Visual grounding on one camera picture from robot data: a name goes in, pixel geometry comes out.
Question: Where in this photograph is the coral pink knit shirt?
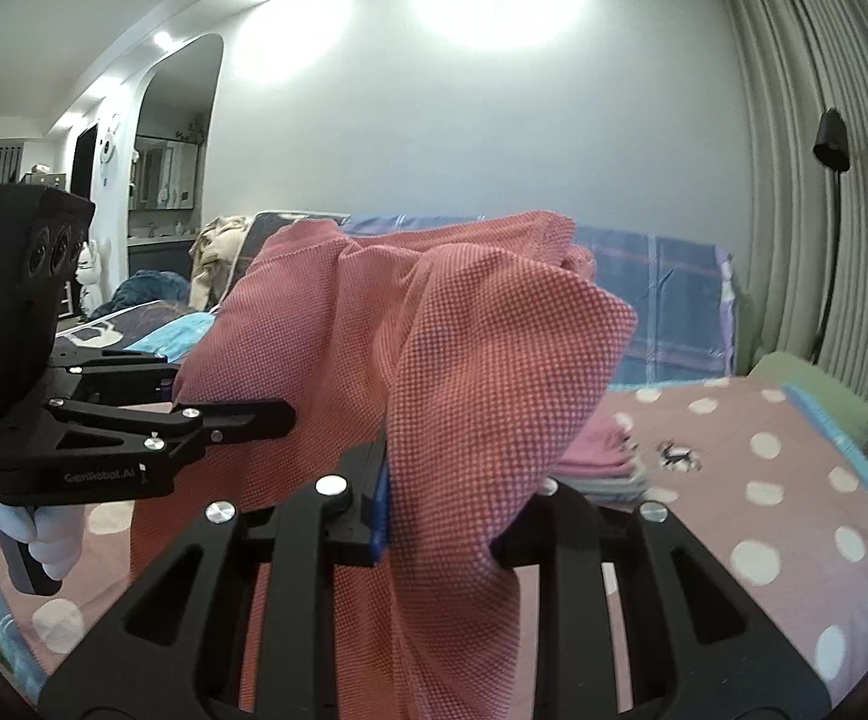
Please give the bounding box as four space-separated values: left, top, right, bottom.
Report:
130 211 636 718

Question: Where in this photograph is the beige crumpled clothes pile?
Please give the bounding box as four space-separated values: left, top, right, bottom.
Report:
188 215 253 310

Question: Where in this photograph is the left hand white glove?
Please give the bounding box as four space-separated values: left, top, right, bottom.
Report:
0 502 86 580

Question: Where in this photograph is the white cat figurine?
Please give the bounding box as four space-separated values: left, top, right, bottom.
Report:
76 239 103 317

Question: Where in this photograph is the dark teal knit blanket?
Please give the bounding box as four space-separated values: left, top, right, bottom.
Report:
89 270 190 320

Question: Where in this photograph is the folded grey garment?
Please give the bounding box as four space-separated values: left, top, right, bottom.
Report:
550 458 647 500

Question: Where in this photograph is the pink polka dot bedspread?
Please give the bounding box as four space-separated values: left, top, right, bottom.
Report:
0 377 868 714

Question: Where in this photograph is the folded pink garment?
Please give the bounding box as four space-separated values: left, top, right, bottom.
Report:
553 413 636 479

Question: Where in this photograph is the green pillow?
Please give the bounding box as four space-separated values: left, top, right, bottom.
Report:
750 351 868 447

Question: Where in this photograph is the blue plaid pillow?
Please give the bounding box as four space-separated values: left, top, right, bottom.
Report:
339 213 740 389

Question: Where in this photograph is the black floor lamp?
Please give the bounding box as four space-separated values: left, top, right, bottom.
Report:
812 107 851 362

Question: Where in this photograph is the beige pleated curtain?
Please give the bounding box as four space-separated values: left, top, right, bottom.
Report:
725 0 868 449

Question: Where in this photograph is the wall mirror cabinet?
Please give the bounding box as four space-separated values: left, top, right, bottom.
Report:
128 135 199 211

